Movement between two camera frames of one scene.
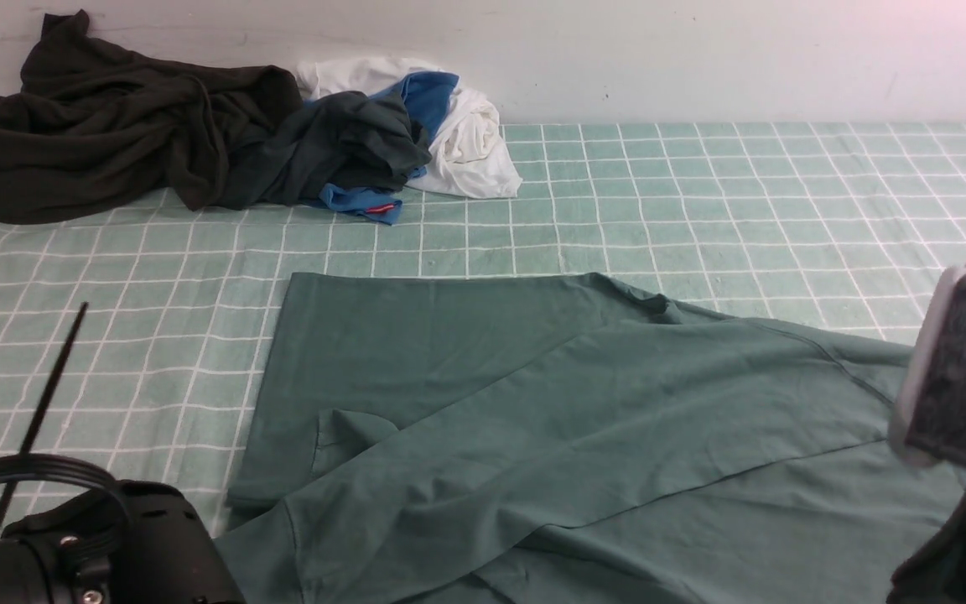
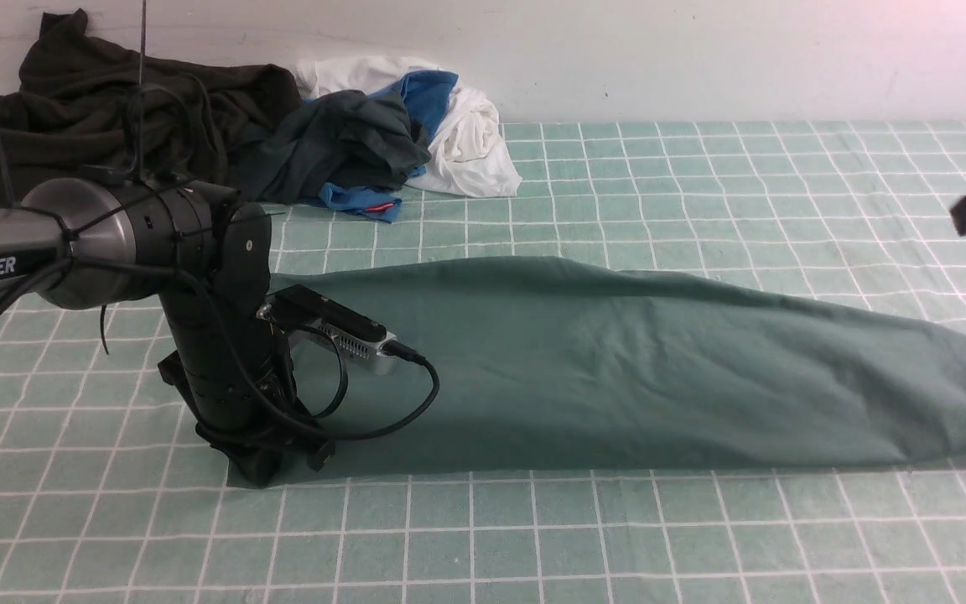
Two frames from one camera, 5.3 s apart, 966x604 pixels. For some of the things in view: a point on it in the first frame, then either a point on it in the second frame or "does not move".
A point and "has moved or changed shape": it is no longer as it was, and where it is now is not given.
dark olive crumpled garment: x=93 y=125 does not move
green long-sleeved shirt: x=451 y=437 has moved or changed shape
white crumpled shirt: x=470 y=156 does not move
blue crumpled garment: x=431 y=91 does not move
